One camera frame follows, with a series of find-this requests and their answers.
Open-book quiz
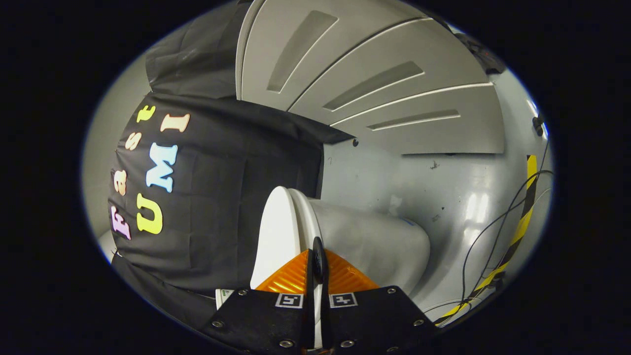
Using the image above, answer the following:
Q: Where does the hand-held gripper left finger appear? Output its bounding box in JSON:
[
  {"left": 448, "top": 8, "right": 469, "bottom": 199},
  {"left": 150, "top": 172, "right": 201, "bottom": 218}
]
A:
[{"left": 202, "top": 249, "right": 315, "bottom": 355}]

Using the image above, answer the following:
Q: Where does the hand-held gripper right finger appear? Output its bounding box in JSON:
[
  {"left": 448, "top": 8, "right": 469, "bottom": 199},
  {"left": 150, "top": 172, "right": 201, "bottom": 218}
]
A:
[{"left": 320, "top": 249, "right": 437, "bottom": 355}]

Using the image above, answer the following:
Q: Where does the white cabinet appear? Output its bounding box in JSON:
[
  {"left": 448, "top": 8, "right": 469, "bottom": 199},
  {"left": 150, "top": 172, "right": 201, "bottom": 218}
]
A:
[{"left": 235, "top": 0, "right": 506, "bottom": 155}]

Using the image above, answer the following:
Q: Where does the white toilet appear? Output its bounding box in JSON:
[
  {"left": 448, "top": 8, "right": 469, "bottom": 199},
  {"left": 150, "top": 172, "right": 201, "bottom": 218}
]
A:
[{"left": 215, "top": 189, "right": 431, "bottom": 311}]

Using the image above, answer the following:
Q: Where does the black floor cable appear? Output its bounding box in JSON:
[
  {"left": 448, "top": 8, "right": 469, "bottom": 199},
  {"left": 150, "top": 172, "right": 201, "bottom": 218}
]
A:
[{"left": 424, "top": 141, "right": 554, "bottom": 326}]

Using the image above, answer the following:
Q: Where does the yellow black floor tape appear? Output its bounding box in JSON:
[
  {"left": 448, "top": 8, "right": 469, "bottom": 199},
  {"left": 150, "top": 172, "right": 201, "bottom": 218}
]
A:
[{"left": 434, "top": 154, "right": 538, "bottom": 327}]

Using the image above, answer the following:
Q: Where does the black backdrop cloth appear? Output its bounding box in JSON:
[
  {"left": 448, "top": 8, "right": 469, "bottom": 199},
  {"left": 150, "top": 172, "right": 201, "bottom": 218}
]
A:
[{"left": 108, "top": 0, "right": 356, "bottom": 332}]

